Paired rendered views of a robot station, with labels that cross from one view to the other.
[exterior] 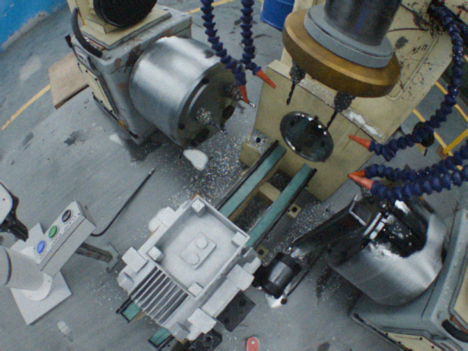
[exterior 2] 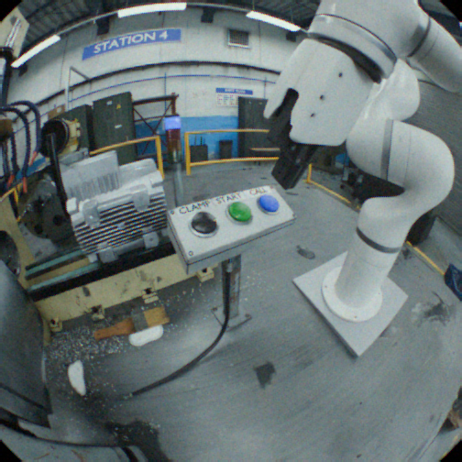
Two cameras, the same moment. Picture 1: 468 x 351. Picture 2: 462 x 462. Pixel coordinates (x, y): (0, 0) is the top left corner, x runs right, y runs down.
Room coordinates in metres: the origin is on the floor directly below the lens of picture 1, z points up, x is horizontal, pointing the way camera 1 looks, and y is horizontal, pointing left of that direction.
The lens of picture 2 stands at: (0.22, 0.43, 1.18)
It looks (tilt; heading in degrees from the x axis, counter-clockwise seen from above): 33 degrees down; 204
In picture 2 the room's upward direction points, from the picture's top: straight up
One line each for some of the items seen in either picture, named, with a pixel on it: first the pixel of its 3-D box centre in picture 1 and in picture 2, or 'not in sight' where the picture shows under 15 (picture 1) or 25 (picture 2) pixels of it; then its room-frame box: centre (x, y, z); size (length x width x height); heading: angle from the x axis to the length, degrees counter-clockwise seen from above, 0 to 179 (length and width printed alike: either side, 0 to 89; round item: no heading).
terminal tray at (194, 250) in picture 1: (198, 249); (93, 175); (0.05, 0.04, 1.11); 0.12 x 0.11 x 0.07; 148
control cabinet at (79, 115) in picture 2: not in sight; (71, 159); (-1.06, -3.48, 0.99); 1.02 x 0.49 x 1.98; 137
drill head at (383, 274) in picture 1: (396, 247); (51, 195); (0.08, -0.39, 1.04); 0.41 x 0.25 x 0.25; 57
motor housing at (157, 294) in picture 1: (189, 271); (119, 209); (0.01, 0.06, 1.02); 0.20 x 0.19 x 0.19; 148
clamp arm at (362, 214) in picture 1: (320, 236); (58, 176); (0.08, -0.15, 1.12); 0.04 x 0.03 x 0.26; 147
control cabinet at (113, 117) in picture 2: not in sight; (115, 145); (-1.79, -2.80, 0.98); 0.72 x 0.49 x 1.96; 137
